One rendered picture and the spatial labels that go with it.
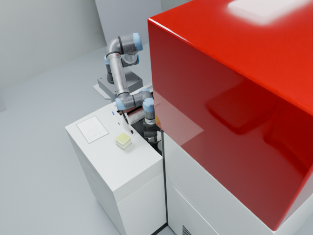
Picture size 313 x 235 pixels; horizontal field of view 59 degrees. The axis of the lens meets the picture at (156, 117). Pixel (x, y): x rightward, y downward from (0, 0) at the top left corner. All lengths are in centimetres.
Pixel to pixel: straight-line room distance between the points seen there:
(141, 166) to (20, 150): 196
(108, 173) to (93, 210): 105
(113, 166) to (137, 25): 303
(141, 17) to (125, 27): 30
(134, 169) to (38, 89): 266
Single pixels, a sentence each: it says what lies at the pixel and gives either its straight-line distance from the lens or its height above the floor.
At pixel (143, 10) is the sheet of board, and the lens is 440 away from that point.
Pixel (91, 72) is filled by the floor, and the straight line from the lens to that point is 410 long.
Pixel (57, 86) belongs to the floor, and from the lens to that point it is 401.
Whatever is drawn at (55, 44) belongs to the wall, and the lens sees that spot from 424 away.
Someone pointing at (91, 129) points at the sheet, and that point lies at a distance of 188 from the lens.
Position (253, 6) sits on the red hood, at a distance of 123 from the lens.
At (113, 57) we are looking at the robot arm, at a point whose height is 137.
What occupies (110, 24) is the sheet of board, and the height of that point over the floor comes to 48.
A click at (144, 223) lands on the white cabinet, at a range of 215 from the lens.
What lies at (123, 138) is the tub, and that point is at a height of 103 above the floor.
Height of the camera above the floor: 231
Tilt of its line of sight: 45 degrees down
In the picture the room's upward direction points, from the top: 4 degrees counter-clockwise
